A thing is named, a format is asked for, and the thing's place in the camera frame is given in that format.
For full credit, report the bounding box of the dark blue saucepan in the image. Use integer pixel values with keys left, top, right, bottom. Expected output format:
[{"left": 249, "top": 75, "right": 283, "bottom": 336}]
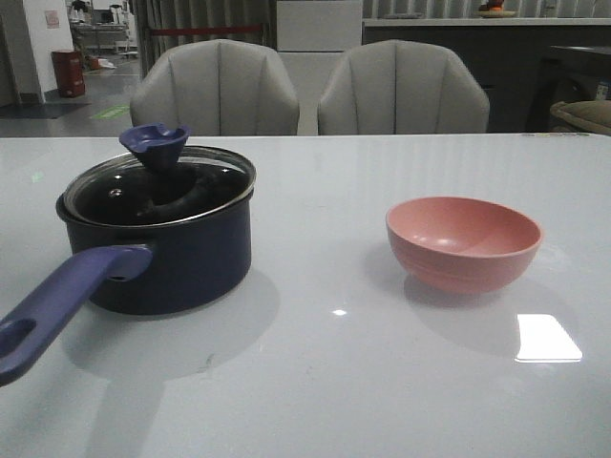
[{"left": 1, "top": 198, "right": 251, "bottom": 385}]

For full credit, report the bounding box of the right grey chair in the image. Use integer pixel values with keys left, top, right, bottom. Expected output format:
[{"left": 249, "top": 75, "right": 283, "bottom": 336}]
[{"left": 317, "top": 40, "right": 490, "bottom": 135}]

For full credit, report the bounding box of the grey chair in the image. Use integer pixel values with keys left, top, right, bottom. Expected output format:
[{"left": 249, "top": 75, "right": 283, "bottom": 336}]
[
  {"left": 317, "top": 40, "right": 490, "bottom": 135},
  {"left": 130, "top": 39, "right": 300, "bottom": 136}
]

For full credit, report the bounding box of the wicker basket with cushion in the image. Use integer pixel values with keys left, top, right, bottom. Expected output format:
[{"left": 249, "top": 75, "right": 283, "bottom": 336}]
[{"left": 550, "top": 100, "right": 610, "bottom": 135}]

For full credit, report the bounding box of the red bin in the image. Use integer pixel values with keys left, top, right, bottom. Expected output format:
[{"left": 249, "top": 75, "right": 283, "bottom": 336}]
[{"left": 52, "top": 50, "right": 86, "bottom": 98}]

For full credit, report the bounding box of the pink bowl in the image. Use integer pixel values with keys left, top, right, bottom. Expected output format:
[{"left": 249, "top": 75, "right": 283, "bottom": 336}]
[{"left": 386, "top": 197, "right": 543, "bottom": 294}]

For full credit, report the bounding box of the left grey chair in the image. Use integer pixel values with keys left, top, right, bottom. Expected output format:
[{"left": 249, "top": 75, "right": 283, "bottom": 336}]
[{"left": 130, "top": 39, "right": 300, "bottom": 136}]

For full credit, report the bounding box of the dark counter with white top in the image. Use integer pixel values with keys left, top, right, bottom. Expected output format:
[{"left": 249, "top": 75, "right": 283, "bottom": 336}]
[{"left": 363, "top": 18, "right": 610, "bottom": 133}]

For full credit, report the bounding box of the glass lid blue knob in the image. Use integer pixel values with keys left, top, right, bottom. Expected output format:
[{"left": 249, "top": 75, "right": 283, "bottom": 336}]
[{"left": 62, "top": 123, "right": 256, "bottom": 227}]

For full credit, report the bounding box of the white cabinet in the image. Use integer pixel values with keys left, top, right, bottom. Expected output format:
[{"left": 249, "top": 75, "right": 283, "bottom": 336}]
[{"left": 276, "top": 1, "right": 362, "bottom": 135}]

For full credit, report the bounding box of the fruit plate on counter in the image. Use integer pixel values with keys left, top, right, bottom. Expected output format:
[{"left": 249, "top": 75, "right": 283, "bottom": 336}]
[{"left": 477, "top": 0, "right": 516, "bottom": 18}]

